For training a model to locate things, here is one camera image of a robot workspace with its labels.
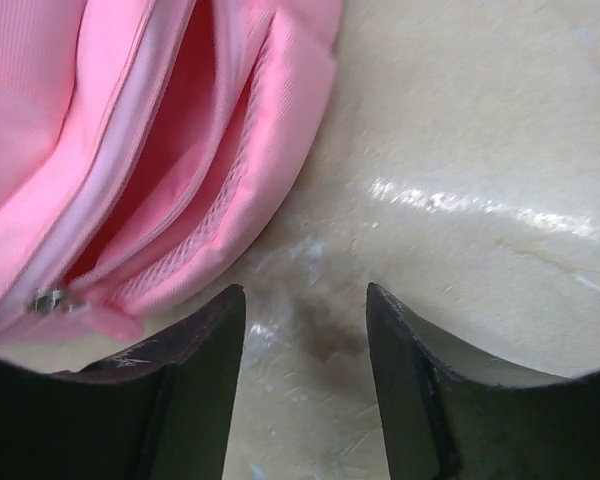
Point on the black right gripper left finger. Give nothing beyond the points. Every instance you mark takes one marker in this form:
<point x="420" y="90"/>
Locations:
<point x="160" y="409"/>

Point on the pink student backpack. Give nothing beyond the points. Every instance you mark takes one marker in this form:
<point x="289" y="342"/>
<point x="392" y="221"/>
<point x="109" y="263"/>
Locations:
<point x="144" y="145"/>

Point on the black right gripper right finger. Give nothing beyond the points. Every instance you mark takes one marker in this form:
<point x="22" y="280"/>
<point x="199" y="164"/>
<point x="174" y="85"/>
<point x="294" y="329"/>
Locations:
<point x="450" y="410"/>

